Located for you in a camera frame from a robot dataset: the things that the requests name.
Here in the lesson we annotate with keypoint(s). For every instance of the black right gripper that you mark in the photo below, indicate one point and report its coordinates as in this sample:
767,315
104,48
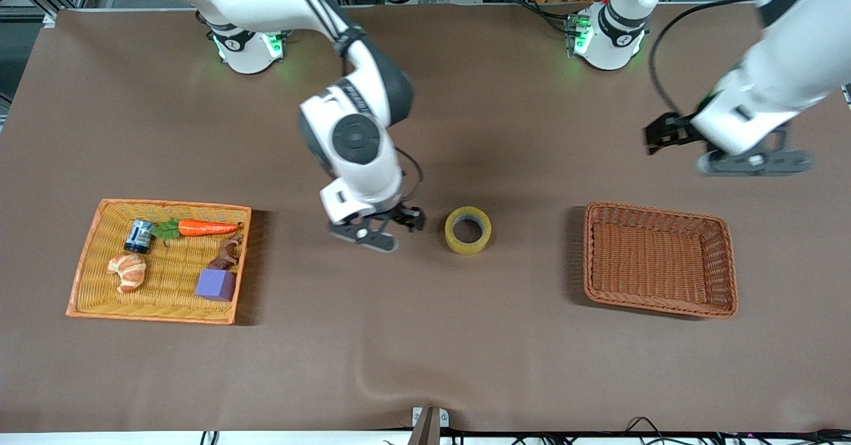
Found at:
401,215

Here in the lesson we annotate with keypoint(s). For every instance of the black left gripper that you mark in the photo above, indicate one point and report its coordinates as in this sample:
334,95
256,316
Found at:
679,132

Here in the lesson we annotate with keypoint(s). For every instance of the yellow tape roll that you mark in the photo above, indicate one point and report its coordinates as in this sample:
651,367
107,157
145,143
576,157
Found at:
469,249

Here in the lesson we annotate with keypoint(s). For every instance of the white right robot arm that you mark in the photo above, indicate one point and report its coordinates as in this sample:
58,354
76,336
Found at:
356,139

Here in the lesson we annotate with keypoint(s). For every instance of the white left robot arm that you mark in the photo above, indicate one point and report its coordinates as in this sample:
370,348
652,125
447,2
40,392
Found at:
778,79

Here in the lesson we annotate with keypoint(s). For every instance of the table cover cloth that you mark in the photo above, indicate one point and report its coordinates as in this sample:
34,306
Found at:
425,332

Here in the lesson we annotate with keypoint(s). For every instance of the brown wicker basket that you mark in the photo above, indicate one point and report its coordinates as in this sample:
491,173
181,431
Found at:
658,259

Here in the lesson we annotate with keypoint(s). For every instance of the brown toy figure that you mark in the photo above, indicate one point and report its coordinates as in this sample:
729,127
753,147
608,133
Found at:
226,255

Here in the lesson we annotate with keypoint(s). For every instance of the purple block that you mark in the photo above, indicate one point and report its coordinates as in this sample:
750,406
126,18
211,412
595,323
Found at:
215,285

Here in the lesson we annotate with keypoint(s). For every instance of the toy carrot with leaves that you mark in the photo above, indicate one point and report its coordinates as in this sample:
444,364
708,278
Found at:
203,228

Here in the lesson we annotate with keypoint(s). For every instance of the orange woven tray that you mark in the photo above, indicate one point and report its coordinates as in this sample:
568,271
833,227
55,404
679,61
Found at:
166,298

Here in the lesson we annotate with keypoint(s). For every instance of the small blue can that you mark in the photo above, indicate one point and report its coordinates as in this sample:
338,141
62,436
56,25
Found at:
139,235

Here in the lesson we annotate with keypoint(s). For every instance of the toy croissant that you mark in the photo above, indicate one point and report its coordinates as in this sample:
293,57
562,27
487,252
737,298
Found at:
129,271

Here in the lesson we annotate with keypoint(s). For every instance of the metal table edge bracket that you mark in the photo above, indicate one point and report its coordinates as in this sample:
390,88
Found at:
430,428

